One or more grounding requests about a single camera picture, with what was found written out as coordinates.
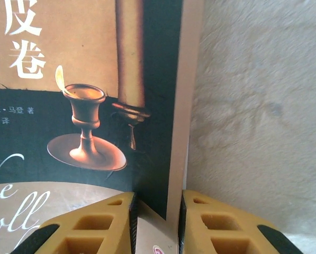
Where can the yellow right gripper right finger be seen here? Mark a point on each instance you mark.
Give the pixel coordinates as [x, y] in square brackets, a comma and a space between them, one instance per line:
[221, 232]

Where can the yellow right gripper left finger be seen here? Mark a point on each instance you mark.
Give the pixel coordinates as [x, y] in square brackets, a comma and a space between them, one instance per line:
[94, 232]

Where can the dark scroll cover book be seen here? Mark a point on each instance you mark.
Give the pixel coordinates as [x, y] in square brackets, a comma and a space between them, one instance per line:
[81, 79]

